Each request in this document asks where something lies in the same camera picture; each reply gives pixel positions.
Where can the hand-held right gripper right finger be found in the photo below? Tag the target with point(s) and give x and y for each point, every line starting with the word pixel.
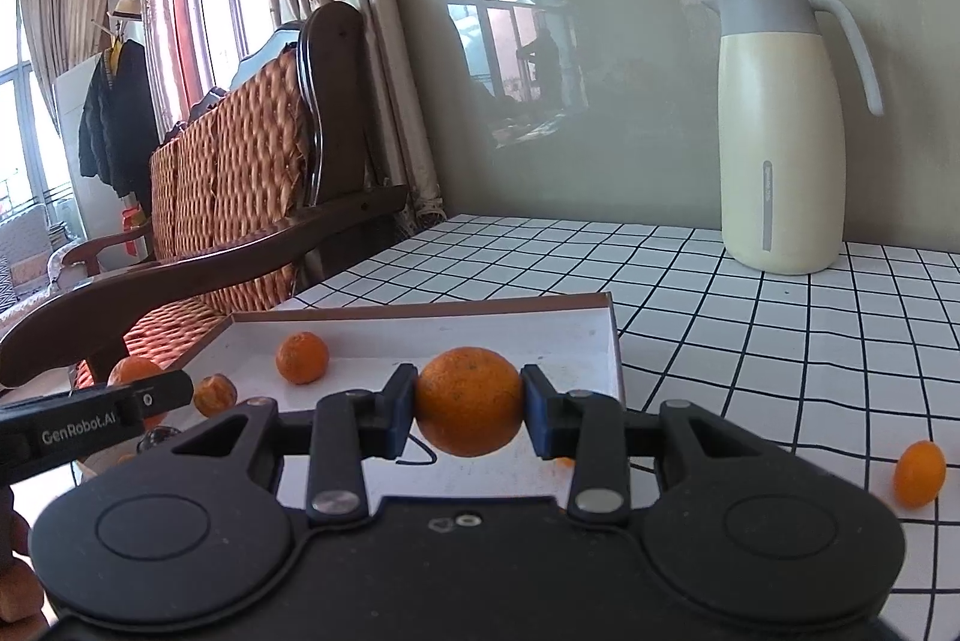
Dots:
pixel 535 412

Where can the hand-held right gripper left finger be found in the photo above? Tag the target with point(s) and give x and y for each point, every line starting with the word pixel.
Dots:
pixel 406 412

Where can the large mandarin orange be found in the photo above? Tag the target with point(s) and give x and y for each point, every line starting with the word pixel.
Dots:
pixel 469 401

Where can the brown cardboard box white inside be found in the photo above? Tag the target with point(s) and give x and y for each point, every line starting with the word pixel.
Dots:
pixel 540 341

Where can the person's left hand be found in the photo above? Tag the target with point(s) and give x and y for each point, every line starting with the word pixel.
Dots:
pixel 15 585

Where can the plastic covered armchair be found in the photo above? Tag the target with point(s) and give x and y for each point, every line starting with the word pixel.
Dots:
pixel 30 251

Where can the red bag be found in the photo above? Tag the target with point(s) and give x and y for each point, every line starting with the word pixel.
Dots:
pixel 135 230

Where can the black grid white tablecloth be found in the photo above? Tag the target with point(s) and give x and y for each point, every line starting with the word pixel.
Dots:
pixel 750 348

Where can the white cabinet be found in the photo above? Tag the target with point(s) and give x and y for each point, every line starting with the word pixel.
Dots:
pixel 69 153

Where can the wooden sofa with woven back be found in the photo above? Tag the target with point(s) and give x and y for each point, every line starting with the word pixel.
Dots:
pixel 225 176

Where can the black jacket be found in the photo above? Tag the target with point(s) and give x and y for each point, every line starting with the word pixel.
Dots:
pixel 112 116

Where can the balcony window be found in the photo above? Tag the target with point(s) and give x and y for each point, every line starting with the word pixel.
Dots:
pixel 19 108

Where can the cream and grey thermos jug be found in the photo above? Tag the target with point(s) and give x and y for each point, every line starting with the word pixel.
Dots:
pixel 780 146

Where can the straw hat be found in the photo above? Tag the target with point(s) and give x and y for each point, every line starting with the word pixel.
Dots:
pixel 126 5

